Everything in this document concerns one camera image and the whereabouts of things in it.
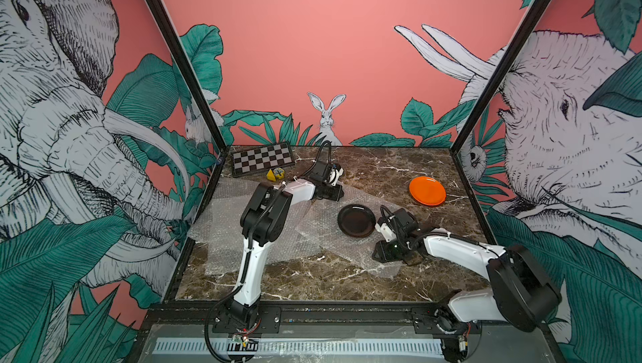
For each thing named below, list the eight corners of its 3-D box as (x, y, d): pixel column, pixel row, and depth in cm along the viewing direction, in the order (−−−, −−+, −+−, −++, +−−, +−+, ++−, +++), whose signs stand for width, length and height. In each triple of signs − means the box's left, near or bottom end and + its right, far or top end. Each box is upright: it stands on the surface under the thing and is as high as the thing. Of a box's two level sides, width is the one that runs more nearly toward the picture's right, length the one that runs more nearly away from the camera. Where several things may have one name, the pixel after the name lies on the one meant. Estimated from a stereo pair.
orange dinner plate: (414, 206, 103) (415, 202, 101) (407, 179, 112) (408, 175, 110) (447, 206, 103) (450, 203, 101) (438, 179, 112) (440, 176, 110)
